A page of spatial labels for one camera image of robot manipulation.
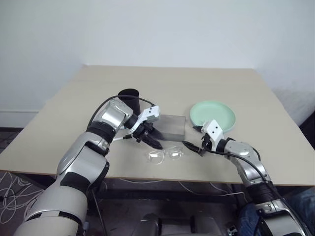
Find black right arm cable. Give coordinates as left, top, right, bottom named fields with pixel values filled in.
left=205, top=147, right=308, bottom=236

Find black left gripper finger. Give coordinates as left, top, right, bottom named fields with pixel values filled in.
left=141, top=134, right=160, bottom=149
left=147, top=127, right=163, bottom=148

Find blue and white toothbrush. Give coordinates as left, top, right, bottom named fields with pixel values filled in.
left=113, top=134, right=135, bottom=142

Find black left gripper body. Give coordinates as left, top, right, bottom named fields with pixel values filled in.
left=132, top=122, right=155, bottom=143

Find dark rounded shape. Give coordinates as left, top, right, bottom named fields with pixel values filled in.
left=139, top=212, right=160, bottom=236

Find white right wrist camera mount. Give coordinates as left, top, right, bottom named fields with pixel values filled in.
left=201, top=119, right=224, bottom=143

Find blue denim trousers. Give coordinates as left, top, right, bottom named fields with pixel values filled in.
left=237, top=186, right=315, bottom=236

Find mint green plate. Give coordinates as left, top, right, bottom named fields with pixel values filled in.
left=189, top=99, right=236, bottom=135

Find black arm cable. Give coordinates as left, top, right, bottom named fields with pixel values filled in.
left=90, top=95, right=157, bottom=123
left=205, top=147, right=308, bottom=236

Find grey glasses case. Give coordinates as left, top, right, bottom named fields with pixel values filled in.
left=154, top=114, right=187, bottom=142

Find white cable tangle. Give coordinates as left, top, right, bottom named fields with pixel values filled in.
left=0, top=172, right=47, bottom=222

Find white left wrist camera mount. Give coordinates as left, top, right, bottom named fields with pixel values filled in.
left=134, top=105, right=161, bottom=132

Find black cup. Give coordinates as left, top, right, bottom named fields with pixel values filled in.
left=117, top=88, right=141, bottom=116

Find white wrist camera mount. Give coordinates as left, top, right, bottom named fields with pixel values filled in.
left=201, top=119, right=224, bottom=143
left=134, top=105, right=161, bottom=132

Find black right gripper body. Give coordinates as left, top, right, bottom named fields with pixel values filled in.
left=200, top=134, right=217, bottom=151

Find thin white cable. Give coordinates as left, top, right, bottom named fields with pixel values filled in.
left=118, top=178, right=247, bottom=197

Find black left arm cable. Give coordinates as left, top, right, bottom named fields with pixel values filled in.
left=90, top=95, right=157, bottom=123

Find dark table frame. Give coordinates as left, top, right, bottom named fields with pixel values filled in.
left=103, top=179, right=237, bottom=205

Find clear frame glasses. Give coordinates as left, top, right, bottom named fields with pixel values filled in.
left=143, top=145, right=186, bottom=165

